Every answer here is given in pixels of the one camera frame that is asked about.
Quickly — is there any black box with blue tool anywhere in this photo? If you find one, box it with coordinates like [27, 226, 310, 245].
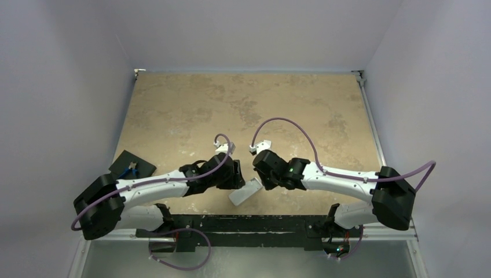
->
[108, 150, 157, 180]

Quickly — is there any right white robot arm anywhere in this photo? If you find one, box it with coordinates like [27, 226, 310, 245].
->
[252, 150, 416, 236]

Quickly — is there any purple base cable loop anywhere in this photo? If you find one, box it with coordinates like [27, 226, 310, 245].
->
[148, 226, 212, 272]

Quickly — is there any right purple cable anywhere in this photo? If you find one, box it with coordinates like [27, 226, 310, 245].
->
[251, 117, 437, 193]

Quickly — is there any aluminium frame rail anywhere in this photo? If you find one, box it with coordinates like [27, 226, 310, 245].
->
[353, 71, 427, 278]

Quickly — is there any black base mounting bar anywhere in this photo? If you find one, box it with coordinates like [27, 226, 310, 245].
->
[135, 204, 361, 255]

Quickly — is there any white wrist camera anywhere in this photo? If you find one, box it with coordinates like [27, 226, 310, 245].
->
[214, 141, 236, 156]
[249, 140, 272, 156]

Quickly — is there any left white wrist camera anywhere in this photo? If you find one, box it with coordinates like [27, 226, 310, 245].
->
[214, 141, 236, 156]

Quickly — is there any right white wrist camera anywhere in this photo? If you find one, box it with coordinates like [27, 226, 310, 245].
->
[249, 140, 272, 156]

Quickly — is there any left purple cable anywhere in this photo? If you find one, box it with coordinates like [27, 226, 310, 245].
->
[71, 133, 233, 232]

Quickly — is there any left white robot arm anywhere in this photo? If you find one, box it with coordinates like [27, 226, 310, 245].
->
[71, 152, 246, 240]

